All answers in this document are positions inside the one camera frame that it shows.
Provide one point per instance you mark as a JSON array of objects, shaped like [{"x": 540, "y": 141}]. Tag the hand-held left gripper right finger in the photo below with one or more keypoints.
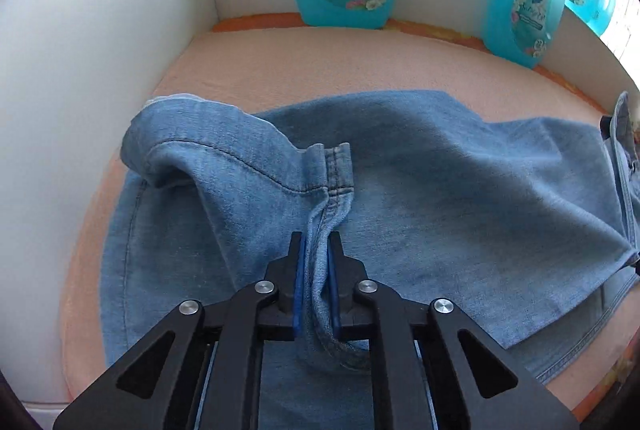
[{"x": 334, "y": 310}]

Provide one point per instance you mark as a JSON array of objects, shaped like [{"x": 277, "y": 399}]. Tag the blue denim pants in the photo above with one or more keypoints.
[{"x": 450, "y": 169}]

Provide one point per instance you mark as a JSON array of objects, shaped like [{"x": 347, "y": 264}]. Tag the white cabinet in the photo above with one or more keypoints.
[{"x": 100, "y": 59}]

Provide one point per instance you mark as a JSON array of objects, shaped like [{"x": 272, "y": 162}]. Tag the peach terry blanket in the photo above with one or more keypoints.
[{"x": 325, "y": 59}]

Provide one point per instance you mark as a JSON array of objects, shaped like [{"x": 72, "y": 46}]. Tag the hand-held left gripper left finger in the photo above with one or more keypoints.
[{"x": 298, "y": 282}]

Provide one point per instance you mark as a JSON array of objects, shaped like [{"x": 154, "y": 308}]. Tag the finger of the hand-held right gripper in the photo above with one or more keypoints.
[{"x": 606, "y": 127}]

